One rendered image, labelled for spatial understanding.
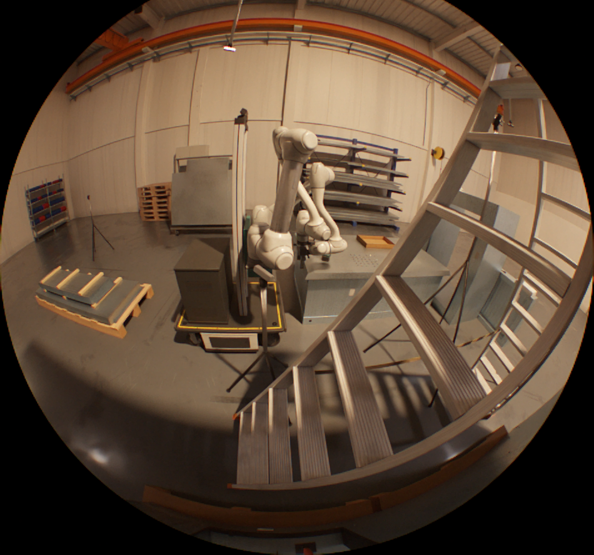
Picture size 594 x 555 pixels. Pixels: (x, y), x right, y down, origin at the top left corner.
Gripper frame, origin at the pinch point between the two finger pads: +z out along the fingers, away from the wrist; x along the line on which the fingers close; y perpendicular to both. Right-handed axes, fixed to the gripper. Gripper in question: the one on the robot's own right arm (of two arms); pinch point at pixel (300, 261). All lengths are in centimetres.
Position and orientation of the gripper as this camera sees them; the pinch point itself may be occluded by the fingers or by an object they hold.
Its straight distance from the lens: 149.9
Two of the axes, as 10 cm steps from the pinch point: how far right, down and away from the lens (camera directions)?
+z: -0.8, 8.9, 4.5
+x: 1.6, 4.6, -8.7
